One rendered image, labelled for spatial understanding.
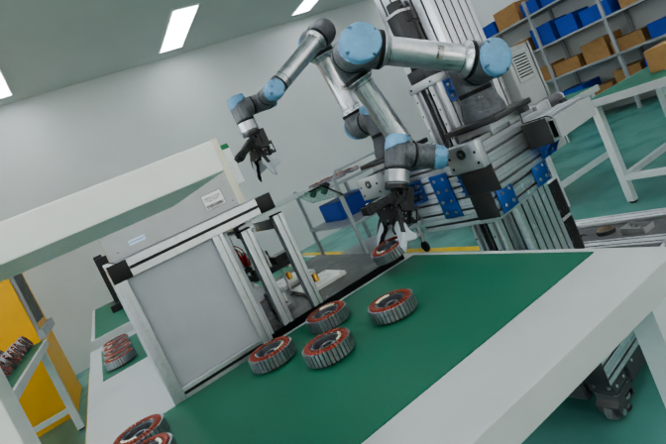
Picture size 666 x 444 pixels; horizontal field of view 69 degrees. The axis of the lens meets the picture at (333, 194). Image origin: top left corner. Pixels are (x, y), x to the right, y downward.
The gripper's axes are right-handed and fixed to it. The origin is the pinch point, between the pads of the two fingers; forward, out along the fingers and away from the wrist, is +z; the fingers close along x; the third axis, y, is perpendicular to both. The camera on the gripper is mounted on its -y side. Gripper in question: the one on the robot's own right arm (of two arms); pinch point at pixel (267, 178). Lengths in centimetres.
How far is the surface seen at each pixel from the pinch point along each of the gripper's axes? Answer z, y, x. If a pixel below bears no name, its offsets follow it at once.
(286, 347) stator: 37, -52, -70
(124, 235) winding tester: -2, -65, -37
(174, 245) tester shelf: 6, -59, -51
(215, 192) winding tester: -2, -39, -40
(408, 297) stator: 37, -30, -91
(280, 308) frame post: 34, -41, -52
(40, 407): 94, -111, 328
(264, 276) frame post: 24, -42, -52
